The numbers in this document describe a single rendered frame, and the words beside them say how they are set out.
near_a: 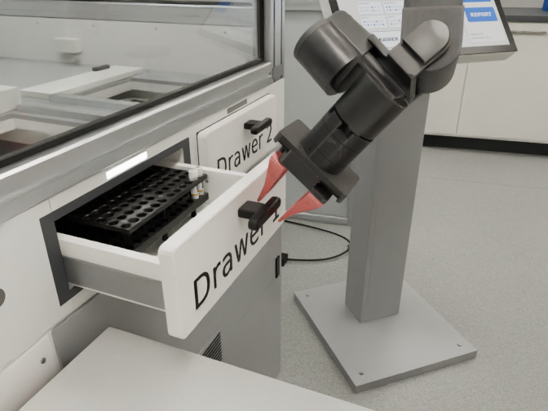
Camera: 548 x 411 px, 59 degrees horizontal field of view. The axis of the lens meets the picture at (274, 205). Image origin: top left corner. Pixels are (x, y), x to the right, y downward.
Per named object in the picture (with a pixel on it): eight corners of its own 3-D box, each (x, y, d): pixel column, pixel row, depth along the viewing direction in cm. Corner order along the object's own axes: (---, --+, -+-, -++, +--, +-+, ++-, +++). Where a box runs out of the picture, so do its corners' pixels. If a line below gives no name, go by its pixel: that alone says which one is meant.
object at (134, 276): (270, 214, 72) (270, 176, 69) (174, 316, 51) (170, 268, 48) (63, 174, 86) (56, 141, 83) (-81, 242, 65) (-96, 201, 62)
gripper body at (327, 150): (289, 129, 58) (329, 82, 54) (350, 187, 58) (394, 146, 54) (268, 143, 53) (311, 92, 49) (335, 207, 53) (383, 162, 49)
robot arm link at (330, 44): (460, 35, 44) (450, 71, 52) (378, -47, 47) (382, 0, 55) (356, 121, 46) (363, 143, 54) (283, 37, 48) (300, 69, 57)
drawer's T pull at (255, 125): (272, 124, 91) (272, 117, 90) (256, 135, 85) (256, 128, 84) (255, 122, 92) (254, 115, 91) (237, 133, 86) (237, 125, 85)
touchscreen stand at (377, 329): (475, 357, 161) (554, 33, 115) (355, 393, 147) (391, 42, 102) (393, 276, 203) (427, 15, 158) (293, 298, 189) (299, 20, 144)
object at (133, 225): (207, 178, 69) (207, 174, 69) (129, 234, 54) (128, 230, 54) (196, 175, 69) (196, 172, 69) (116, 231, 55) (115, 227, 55)
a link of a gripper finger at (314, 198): (262, 183, 63) (307, 132, 58) (302, 221, 63) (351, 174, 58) (239, 201, 57) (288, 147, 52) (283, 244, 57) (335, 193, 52)
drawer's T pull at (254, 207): (281, 205, 60) (281, 196, 59) (256, 233, 54) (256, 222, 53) (255, 201, 61) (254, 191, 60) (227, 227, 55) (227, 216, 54)
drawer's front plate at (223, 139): (276, 144, 105) (276, 94, 100) (210, 197, 81) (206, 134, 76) (268, 143, 105) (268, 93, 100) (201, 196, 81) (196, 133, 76)
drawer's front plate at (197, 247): (285, 219, 74) (286, 152, 69) (183, 342, 50) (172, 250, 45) (275, 218, 74) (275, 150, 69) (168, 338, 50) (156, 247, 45)
